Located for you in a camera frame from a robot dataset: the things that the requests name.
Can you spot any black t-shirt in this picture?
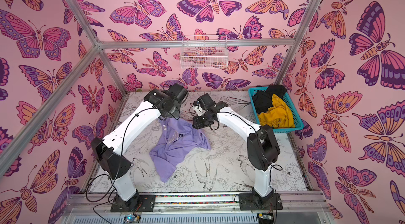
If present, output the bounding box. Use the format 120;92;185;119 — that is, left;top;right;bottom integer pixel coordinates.
252;85;287;114

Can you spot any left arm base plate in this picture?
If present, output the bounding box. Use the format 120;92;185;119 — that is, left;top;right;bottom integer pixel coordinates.
110;194;156;213

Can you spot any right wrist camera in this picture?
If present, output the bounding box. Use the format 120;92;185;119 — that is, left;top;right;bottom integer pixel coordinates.
195;93;216;110

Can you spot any mustard yellow t-shirt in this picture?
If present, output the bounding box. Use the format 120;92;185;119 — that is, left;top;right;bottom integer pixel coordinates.
258;95;295;129

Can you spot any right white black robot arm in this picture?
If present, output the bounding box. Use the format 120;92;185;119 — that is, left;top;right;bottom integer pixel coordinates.
192;94;281;199

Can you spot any aluminium frame horizontal bar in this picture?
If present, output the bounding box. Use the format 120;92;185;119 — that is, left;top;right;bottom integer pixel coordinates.
99;39;295;49

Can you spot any lavender purple t-shirt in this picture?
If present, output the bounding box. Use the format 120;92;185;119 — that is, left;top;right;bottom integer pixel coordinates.
149;118;211;183

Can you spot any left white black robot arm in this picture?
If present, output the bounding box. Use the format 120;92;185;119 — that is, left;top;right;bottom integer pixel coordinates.
91;84;188;204

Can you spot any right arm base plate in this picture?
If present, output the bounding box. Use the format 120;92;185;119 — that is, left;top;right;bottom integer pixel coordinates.
238;192;283;212

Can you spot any white wire wall basket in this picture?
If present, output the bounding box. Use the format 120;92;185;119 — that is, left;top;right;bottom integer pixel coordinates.
178;34;229;70

